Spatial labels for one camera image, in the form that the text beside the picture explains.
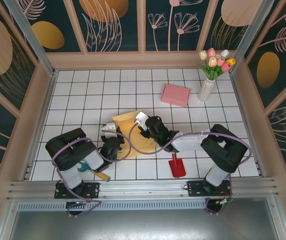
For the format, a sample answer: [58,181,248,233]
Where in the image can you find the yellow paper box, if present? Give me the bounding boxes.
[111,109,161,160]

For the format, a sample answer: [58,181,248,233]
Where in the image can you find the pink paper box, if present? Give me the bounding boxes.
[160,83,191,108]

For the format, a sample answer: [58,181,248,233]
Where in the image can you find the red shovel with wooden handle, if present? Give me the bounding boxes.
[168,152,186,179]

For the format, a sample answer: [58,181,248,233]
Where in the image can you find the white ribbed vase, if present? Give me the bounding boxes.
[197,77,218,103]

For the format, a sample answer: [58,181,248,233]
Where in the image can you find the artificial tulip bouquet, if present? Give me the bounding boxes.
[198,47,237,81]

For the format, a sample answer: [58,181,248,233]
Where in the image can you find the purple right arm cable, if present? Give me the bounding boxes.
[128,121,253,216]

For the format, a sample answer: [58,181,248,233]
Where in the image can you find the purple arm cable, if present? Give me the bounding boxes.
[128,121,253,216]
[51,129,132,218]

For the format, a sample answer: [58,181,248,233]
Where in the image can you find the teal garden fork wooden handle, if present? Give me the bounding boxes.
[77,159,111,182]

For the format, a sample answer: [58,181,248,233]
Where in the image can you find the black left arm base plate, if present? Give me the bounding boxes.
[54,181,100,200]

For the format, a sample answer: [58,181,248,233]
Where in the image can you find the aluminium mounting rail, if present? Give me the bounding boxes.
[6,176,281,203]

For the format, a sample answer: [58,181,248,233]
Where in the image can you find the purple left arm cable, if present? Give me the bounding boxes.
[51,129,132,218]

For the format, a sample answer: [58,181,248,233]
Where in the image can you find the slotted grey cable duct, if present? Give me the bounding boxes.
[16,199,208,212]

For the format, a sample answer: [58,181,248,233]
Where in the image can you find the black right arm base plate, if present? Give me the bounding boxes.
[187,179,233,199]

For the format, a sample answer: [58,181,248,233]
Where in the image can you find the aluminium side rail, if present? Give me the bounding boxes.
[229,70,268,179]
[20,70,58,181]

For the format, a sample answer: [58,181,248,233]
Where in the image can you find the aluminium frame post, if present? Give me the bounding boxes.
[229,0,276,75]
[2,0,59,77]

